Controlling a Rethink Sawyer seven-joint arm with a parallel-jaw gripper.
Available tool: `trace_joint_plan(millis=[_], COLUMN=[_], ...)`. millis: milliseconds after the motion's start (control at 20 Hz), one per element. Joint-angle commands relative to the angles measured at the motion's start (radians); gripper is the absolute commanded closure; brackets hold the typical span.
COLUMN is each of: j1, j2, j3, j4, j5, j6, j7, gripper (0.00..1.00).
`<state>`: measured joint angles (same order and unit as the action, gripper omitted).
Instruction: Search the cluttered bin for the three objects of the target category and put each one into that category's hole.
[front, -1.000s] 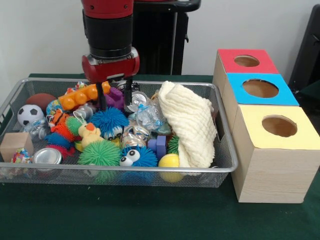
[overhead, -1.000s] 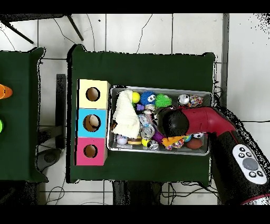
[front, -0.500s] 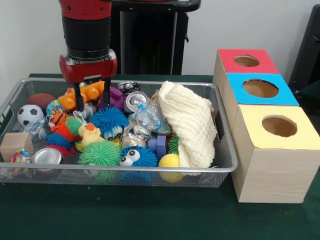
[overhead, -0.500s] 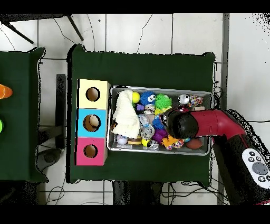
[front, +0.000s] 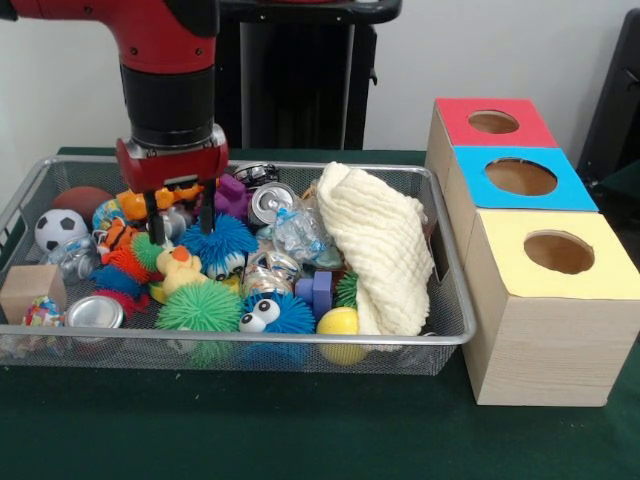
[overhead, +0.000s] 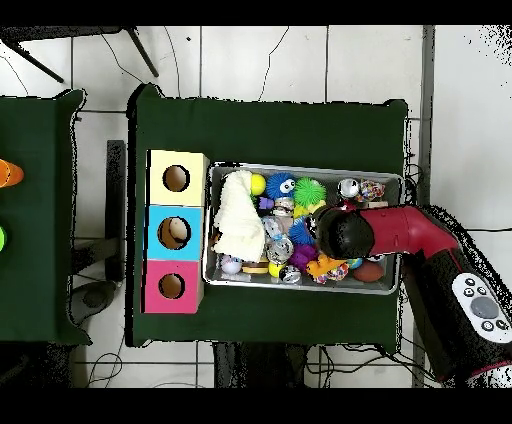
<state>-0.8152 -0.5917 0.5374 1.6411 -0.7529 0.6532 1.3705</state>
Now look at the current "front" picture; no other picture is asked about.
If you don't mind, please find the colourful confetti ball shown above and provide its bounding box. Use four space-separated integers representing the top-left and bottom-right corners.
22 295 66 327

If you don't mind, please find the black upright panel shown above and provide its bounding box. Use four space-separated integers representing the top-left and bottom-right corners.
577 7 640 174

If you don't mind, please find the cream waffle cloth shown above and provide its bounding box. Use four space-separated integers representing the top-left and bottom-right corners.
316 160 435 337

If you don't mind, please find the yellow plush duck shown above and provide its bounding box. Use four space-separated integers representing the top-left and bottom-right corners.
155 244 209 297

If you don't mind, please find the wooden three-hole box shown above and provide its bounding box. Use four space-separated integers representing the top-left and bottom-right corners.
424 97 640 407

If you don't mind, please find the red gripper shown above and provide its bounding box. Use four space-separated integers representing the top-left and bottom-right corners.
115 125 230 246

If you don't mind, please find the brown toy football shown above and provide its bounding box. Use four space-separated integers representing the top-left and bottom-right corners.
52 186 115 221

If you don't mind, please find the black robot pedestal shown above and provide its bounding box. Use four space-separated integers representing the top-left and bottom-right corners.
214 0 404 151

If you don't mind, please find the dark green table cloth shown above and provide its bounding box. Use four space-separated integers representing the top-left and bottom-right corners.
0 145 640 480
592 159 640 211

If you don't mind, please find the black and white soccer ball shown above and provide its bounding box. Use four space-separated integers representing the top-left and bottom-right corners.
34 208 90 252

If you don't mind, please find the purple foam block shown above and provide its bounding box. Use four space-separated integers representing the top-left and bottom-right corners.
294 269 335 321

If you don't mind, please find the clear mesh bin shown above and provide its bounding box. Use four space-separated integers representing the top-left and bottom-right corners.
0 154 476 377

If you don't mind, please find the blue spiky ball with eyes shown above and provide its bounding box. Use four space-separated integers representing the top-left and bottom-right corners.
236 289 317 335

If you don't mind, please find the plain wooden block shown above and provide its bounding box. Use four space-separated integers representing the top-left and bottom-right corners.
0 264 69 324

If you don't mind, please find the green spiky ball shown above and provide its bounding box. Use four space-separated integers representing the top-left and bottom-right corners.
154 278 246 334

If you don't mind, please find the yellow ball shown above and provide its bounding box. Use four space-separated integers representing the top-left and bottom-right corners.
316 306 369 365

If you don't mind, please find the silver tin can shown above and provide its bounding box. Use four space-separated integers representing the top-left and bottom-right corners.
64 294 125 330

